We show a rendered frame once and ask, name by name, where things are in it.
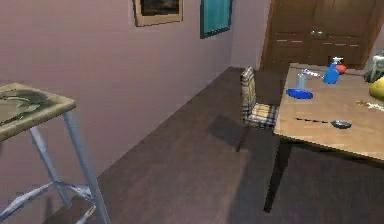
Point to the plaid checked chair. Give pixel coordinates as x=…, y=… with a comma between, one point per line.
x=255, y=111

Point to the blue spray bottle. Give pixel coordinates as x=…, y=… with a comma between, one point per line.
x=331, y=74

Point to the red apple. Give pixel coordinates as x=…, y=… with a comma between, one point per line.
x=341, y=69

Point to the teal framed picture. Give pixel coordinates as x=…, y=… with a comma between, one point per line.
x=215, y=15

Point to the wood framed dark picture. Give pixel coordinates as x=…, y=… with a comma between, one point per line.
x=159, y=12

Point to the blue plate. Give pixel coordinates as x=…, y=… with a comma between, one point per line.
x=299, y=94

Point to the clear drinking glass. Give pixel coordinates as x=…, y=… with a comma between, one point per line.
x=301, y=81

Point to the silver knife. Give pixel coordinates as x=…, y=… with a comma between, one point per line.
x=312, y=73

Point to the wooden dining table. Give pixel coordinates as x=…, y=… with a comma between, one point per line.
x=333, y=106

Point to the dark metal spoon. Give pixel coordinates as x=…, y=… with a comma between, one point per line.
x=340, y=124

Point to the brown wooden cupboard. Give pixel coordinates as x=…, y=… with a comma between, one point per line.
x=316, y=31

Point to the tan stool with metal legs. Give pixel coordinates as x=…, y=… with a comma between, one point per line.
x=31, y=106

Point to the pale crumbly food scrap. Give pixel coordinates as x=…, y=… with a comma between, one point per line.
x=370, y=105

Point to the yellow round fruit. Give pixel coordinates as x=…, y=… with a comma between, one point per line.
x=378, y=88

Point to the grey green statue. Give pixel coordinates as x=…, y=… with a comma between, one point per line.
x=375, y=68

